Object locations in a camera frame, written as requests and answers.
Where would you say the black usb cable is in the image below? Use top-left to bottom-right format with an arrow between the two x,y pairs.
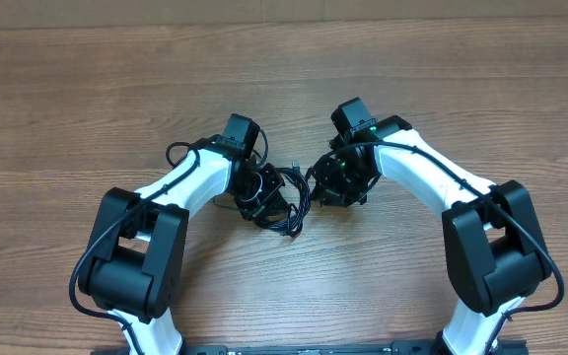
251,160 -> 315,239

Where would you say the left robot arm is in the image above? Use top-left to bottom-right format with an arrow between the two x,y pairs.
69,114 -> 290,354

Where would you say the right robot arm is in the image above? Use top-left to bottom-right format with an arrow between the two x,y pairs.
307,98 -> 557,354

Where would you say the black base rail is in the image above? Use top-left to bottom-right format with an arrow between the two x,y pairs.
91,338 -> 530,355

